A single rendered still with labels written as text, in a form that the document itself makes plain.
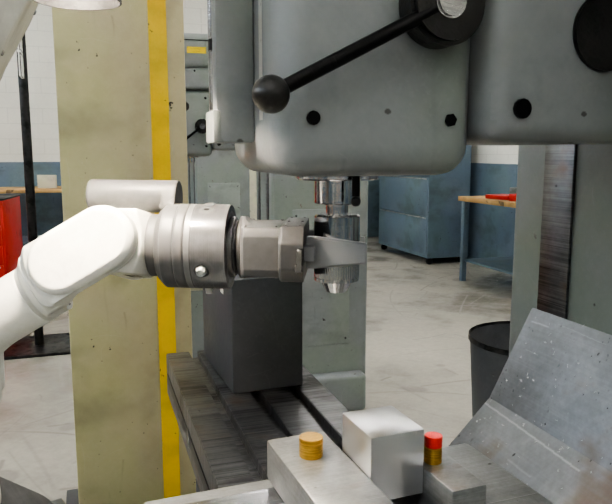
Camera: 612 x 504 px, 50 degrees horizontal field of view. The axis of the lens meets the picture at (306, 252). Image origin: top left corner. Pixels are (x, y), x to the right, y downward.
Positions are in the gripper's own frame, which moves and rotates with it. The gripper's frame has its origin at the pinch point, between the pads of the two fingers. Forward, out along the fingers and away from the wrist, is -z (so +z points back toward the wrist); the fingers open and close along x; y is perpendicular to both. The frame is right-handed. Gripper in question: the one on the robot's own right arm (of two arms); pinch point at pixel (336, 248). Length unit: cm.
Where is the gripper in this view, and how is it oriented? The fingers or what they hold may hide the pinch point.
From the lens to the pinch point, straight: 68.8
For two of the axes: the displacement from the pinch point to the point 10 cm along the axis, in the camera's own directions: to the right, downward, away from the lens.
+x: 0.5, -1.5, 9.9
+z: -10.0, -0.2, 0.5
